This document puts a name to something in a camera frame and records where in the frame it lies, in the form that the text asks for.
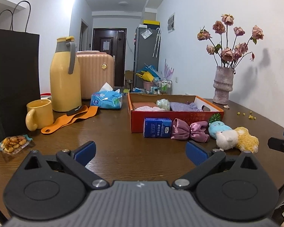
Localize blue soft tissue pack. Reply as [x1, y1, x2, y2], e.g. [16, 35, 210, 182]
[90, 82, 123, 110]

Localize red orange cardboard box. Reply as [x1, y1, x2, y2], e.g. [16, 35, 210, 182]
[127, 93, 224, 133]

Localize yellow blue toy clutter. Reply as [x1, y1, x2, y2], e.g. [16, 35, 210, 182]
[135, 65, 161, 82]

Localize yellow box on fridge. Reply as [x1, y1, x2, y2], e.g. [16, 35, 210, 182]
[143, 19, 161, 27]

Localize blue handkerchief tissue pack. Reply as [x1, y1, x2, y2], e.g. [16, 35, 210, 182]
[143, 118, 172, 138]

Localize yellow ceramic mug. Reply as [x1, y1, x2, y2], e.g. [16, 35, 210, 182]
[25, 99, 54, 131]

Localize black paper shopping bag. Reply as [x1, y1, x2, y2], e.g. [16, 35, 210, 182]
[0, 29, 40, 142]

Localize yellow flower bits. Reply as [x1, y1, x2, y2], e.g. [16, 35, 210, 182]
[237, 111, 257, 120]

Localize terracotta sponge block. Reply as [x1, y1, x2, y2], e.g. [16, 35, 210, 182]
[132, 102, 157, 110]

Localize yellow white plush toy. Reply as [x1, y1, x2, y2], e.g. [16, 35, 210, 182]
[216, 127, 259, 153]

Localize pink textured vase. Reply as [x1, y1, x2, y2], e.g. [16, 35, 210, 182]
[213, 66, 234, 105]

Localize dark brown entry door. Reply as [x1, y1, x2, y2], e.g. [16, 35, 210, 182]
[92, 28, 127, 87]

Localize dried pink roses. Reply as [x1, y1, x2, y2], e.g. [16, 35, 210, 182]
[197, 14, 264, 70]

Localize yellow thermos jug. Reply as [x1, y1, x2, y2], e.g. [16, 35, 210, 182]
[50, 36, 81, 112]

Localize wire storage cart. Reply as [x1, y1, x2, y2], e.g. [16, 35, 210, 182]
[157, 79, 172, 95]

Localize iridescent plastic bag ball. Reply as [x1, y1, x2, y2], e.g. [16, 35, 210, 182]
[156, 98, 171, 111]

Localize blue plush toy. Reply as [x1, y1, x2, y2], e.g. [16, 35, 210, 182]
[208, 121, 232, 139]

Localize snack packet with nuts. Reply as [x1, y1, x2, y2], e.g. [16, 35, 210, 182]
[0, 135, 33, 155]

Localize pink satin bow scrunchie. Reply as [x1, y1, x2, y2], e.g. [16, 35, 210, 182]
[171, 118, 210, 143]

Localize small brown cardboard box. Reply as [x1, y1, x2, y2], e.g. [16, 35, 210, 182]
[125, 70, 134, 89]

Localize purple drawstring pouch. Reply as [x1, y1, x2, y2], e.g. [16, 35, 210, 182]
[170, 102, 202, 112]

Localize pink suitcase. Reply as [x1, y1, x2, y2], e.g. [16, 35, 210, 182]
[76, 51, 115, 100]

